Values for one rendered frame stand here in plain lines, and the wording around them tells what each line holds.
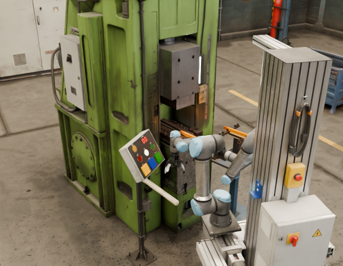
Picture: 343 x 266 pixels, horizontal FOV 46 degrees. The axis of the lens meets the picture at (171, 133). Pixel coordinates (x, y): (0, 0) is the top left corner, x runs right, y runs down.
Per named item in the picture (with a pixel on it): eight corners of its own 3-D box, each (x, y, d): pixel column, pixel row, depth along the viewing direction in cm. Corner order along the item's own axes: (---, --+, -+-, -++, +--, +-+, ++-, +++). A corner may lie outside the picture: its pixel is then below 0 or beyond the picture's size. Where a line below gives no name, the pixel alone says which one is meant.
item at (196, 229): (222, 227, 393) (222, 226, 393) (176, 254, 360) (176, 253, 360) (194, 208, 420) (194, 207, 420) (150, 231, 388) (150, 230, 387)
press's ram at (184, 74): (206, 89, 346) (208, 43, 328) (171, 100, 324) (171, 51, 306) (174, 77, 375) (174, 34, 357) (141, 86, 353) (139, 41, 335)
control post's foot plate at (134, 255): (159, 258, 355) (158, 250, 351) (138, 271, 343) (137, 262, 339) (144, 245, 370) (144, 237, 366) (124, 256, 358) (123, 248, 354)
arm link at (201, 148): (217, 216, 262) (217, 138, 243) (197, 221, 257) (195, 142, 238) (209, 207, 273) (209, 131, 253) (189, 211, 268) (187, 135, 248)
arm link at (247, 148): (259, 144, 272) (228, 189, 302) (265, 138, 280) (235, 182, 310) (245, 133, 275) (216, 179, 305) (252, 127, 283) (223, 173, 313)
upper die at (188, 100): (194, 104, 342) (194, 93, 338) (176, 110, 331) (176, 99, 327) (163, 90, 371) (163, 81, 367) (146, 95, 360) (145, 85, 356)
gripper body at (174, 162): (171, 168, 298) (171, 154, 292) (169, 162, 305) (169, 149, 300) (181, 167, 299) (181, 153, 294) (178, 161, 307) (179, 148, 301)
